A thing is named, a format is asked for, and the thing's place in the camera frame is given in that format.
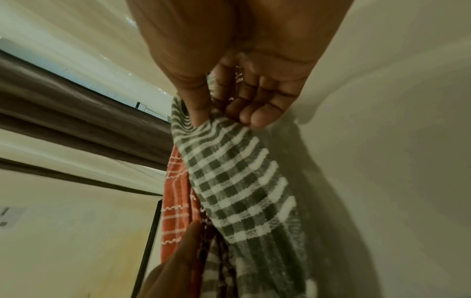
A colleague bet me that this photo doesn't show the brown curtain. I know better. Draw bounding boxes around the brown curtain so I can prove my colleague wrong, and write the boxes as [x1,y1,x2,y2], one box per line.
[0,49,178,173]

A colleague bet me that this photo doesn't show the brown checked cloth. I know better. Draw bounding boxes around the brown checked cloth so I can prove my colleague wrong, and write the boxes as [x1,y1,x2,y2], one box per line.
[199,224,240,298]

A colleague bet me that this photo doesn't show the orange checked cloth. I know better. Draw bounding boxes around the orange checked cloth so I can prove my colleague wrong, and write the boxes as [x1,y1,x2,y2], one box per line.
[160,145,204,298]

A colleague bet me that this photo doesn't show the person's left hand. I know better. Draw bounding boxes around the person's left hand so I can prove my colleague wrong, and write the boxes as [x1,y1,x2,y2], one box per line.
[137,220,204,298]

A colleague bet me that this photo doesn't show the person's right hand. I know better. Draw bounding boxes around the person's right hand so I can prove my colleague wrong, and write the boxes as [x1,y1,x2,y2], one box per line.
[125,0,355,131]

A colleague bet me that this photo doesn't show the dark wooden trim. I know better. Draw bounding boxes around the dark wooden trim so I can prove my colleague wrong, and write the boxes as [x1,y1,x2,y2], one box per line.
[0,157,163,201]

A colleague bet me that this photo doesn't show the grey checked cloth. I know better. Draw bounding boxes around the grey checked cloth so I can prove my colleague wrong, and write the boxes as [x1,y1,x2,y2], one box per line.
[170,72,321,298]

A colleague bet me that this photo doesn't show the black metal frame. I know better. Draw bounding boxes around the black metal frame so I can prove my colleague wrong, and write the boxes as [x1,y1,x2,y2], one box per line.
[130,199,165,298]

